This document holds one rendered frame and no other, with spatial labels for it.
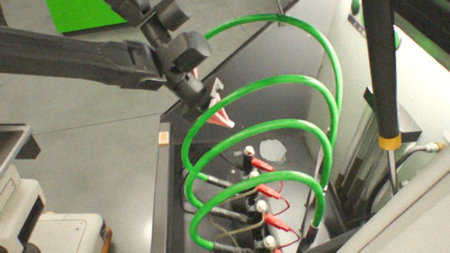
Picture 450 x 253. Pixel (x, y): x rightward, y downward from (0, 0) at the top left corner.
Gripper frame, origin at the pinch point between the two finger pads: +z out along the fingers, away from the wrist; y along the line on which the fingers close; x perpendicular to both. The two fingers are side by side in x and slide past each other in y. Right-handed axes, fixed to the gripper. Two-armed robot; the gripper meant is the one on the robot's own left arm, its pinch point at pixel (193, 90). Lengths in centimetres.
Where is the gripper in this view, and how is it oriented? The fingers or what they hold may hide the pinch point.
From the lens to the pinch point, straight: 79.1
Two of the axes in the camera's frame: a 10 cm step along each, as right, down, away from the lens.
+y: 5.4, -4.0, 7.4
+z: 5.4, 8.4, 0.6
